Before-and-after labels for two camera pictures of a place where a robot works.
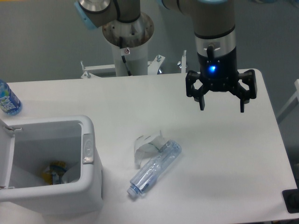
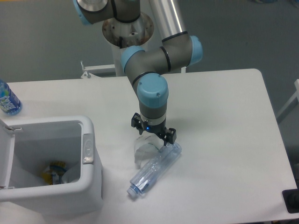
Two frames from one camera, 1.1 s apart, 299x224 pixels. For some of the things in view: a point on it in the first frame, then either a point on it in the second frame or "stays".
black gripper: [218, 73] to [160, 129]
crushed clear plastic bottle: [147, 175] stays
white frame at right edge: [290, 106] stays
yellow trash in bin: [57, 169] stays
